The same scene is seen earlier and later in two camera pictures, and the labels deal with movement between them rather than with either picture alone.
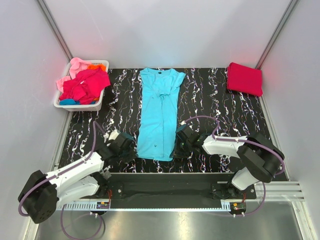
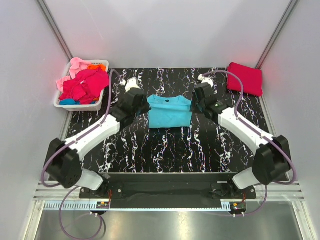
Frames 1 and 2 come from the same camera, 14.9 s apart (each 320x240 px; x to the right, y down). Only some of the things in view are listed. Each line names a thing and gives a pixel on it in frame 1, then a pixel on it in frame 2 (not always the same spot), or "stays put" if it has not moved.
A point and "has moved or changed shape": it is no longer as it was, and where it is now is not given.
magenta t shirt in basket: (86, 86) stays put
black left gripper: (132, 155) -> (146, 108)
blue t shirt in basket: (71, 102) stays put
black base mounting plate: (169, 190) stays put
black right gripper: (177, 153) -> (194, 108)
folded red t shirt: (244, 79) stays put
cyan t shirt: (159, 112) has moved or changed shape
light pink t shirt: (76, 65) stays put
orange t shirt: (96, 66) stays put
